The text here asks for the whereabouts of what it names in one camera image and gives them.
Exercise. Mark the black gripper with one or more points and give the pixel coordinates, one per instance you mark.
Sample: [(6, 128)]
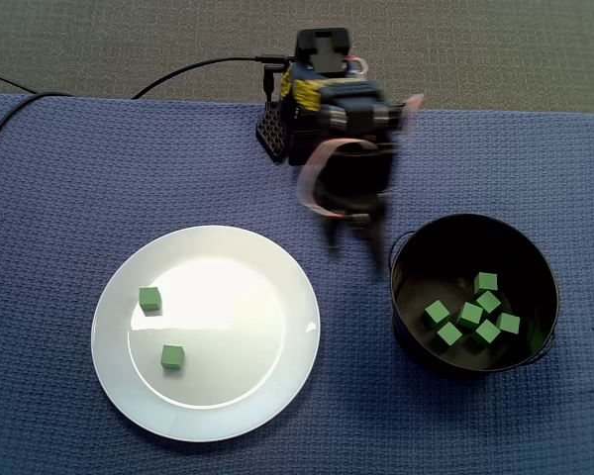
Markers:
[(357, 207)]

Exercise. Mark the blue textured table mat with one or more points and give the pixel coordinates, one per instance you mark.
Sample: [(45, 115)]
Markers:
[(79, 198)]

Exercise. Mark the small green cube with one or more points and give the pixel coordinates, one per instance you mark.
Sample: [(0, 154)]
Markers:
[(149, 299), (436, 312), (488, 301), (486, 332), (449, 334), (485, 282), (470, 315), (508, 323), (172, 357)]

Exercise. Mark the white round plate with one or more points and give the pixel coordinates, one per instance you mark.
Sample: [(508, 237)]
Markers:
[(203, 410)]

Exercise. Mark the black metal bucket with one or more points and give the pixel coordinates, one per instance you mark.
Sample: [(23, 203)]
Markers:
[(475, 358)]

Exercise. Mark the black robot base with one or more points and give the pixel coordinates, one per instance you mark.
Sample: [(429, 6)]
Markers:
[(272, 133)]

